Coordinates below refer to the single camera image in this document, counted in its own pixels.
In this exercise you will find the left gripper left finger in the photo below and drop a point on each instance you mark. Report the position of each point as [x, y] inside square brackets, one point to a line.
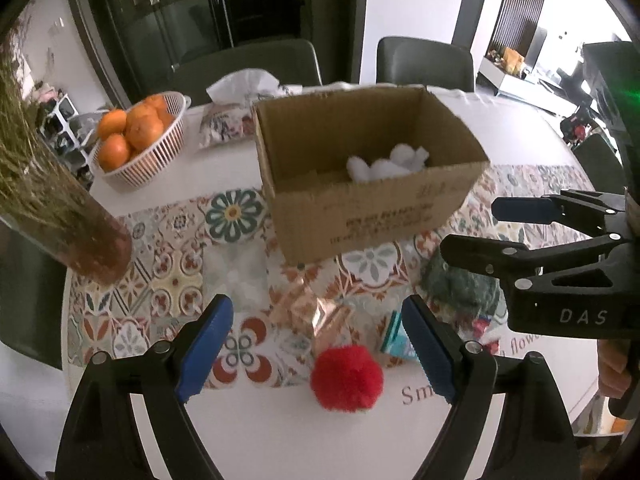
[101, 440]

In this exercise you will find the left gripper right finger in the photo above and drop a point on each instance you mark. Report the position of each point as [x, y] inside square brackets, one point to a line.
[533, 440]

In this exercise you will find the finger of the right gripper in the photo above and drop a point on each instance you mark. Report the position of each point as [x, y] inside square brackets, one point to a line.
[591, 213]
[585, 260]

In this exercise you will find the dark green knitted glove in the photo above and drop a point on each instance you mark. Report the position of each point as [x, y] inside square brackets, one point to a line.
[460, 290]

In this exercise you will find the white plush toy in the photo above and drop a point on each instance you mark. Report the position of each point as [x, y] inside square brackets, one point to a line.
[403, 160]

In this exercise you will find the person's right hand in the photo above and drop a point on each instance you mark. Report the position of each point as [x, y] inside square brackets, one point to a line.
[614, 378]

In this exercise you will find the dark chair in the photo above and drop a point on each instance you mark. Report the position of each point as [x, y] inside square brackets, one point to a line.
[404, 60]
[31, 289]
[600, 164]
[291, 61]

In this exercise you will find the pink red snack packet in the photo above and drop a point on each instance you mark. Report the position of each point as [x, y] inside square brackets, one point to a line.
[488, 332]

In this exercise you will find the teal snack packet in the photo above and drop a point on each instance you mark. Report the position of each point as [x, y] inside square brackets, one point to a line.
[395, 341]

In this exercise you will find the cardboard box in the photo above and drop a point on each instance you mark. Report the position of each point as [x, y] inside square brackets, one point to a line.
[318, 211]

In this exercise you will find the red pompom plush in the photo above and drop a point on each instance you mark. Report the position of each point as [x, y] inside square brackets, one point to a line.
[347, 379]

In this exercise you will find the shiny gold wrapper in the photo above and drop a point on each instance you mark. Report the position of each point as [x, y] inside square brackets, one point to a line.
[301, 310]

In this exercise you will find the patterned table runner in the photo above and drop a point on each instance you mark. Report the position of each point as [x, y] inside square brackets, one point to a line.
[187, 252]

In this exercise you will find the dark chair back right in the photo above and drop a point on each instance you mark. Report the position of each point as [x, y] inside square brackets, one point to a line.
[404, 60]

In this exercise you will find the glass vase with dried flowers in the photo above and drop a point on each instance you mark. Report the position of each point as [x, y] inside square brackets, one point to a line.
[40, 198]

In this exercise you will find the white fruit basket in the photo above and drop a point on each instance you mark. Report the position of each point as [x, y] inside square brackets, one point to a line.
[144, 166]

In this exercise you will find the orange fruit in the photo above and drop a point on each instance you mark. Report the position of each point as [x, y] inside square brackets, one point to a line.
[112, 122]
[143, 130]
[114, 152]

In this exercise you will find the dark chair back left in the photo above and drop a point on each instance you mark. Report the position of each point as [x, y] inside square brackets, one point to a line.
[291, 61]

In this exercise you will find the floral tissue pack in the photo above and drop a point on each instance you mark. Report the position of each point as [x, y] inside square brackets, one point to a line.
[229, 115]

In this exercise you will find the white shoe rack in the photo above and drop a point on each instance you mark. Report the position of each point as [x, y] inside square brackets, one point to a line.
[71, 136]

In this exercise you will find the black glass sliding door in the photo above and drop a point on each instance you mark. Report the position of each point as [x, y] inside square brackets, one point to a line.
[140, 47]

